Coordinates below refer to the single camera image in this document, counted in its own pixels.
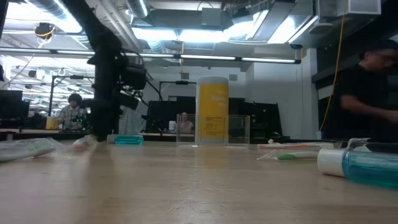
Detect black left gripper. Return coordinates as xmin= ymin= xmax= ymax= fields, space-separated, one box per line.
xmin=86 ymin=30 xmax=124 ymax=142

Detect teal mouthwash bottle white cap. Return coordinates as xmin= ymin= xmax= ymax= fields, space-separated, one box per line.
xmin=317 ymin=147 xmax=398 ymax=190
xmin=106 ymin=134 xmax=145 ymax=146

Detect green toothbrush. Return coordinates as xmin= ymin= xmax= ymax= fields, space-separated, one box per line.
xmin=256 ymin=138 xmax=373 ymax=161
xmin=0 ymin=136 xmax=68 ymax=163

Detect grey hanging cloth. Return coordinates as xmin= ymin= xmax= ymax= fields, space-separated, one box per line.
xmin=119 ymin=101 xmax=149 ymax=135

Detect person at wooden workbench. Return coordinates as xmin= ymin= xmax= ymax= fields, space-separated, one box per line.
xmin=57 ymin=92 xmax=90 ymax=131

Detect yellow cup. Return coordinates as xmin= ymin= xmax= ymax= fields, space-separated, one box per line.
xmin=45 ymin=116 xmax=58 ymax=130

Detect black partition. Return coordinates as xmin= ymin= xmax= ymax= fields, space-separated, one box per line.
xmin=146 ymin=96 xmax=283 ymax=140

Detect wooden workbench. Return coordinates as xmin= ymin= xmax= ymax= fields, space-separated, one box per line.
xmin=0 ymin=128 xmax=91 ymax=135

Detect person behind black partition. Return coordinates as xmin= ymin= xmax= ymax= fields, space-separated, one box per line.
xmin=178 ymin=111 xmax=195 ymax=134

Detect black monitor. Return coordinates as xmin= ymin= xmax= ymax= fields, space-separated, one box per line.
xmin=0 ymin=90 xmax=30 ymax=121

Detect white and yellow canister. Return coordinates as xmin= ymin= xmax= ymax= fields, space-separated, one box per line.
xmin=195 ymin=76 xmax=230 ymax=146

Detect long white light bar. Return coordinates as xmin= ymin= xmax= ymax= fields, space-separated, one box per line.
xmin=0 ymin=46 xmax=302 ymax=65

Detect clear acrylic organizer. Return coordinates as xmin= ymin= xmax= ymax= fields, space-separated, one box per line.
xmin=175 ymin=113 xmax=251 ymax=147

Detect person beside the table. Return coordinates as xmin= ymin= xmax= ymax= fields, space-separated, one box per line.
xmin=323 ymin=39 xmax=398 ymax=144

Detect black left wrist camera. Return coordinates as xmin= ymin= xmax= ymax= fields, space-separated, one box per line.
xmin=117 ymin=61 xmax=149 ymax=110

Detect black aluminium table frame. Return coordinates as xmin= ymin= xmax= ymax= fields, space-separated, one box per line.
xmin=0 ymin=132 xmax=398 ymax=154

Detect black background rig frame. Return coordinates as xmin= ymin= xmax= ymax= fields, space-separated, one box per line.
xmin=48 ymin=74 xmax=94 ymax=118
xmin=158 ymin=80 xmax=198 ymax=101

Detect black and yellow cable reel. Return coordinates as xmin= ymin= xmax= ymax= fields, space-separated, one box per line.
xmin=33 ymin=21 xmax=57 ymax=41

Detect yellow hanging cable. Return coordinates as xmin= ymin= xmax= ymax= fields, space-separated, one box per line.
xmin=319 ymin=0 xmax=348 ymax=132

